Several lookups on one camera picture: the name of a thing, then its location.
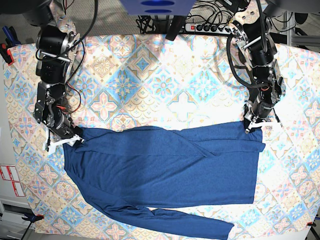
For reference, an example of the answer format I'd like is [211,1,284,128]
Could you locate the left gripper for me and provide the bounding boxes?
[244,99,275,134]

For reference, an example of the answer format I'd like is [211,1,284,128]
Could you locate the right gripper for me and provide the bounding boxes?
[47,112,84,142]

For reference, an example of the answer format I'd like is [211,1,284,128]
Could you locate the blue long-sleeve T-shirt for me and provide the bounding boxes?
[63,121,265,240]

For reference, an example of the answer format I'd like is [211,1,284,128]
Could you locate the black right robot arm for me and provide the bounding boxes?
[23,0,82,144]

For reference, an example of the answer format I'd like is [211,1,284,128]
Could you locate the patterned tile tablecloth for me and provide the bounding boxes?
[0,35,320,240]

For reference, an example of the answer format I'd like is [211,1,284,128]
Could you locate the red and white labels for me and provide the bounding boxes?
[0,164,25,197]

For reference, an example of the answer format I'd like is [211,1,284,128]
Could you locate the white power strip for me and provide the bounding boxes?
[184,23,232,35]

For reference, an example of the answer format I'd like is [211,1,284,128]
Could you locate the black clamp lower left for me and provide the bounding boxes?
[21,213,44,223]

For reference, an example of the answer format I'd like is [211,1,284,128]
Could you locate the black and red clamp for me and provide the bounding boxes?
[0,43,15,66]

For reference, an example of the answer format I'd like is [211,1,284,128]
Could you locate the black clamp lower right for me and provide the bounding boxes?
[307,222,317,228]

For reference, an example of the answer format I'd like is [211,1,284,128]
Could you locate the white camera bracket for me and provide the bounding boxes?
[253,121,283,129]
[43,135,85,155]

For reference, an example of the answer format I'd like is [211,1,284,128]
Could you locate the black camera pole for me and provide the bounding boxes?
[165,15,187,41]

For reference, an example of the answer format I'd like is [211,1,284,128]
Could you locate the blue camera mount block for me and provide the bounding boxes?
[120,0,196,16]

